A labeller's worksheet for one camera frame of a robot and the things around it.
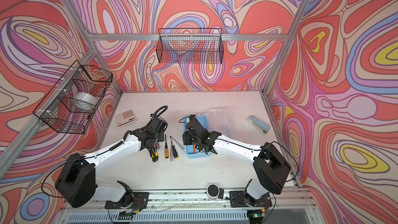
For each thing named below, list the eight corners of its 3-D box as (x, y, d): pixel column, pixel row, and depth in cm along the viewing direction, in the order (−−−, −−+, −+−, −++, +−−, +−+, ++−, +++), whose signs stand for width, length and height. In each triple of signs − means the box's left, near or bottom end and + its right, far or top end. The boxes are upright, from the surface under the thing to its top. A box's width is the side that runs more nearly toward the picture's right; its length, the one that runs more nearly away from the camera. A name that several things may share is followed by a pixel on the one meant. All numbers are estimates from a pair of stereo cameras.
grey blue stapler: (264, 136, 98) (267, 132, 94) (246, 121, 105) (248, 117, 101) (269, 131, 100) (272, 127, 96) (251, 117, 107) (253, 113, 103)
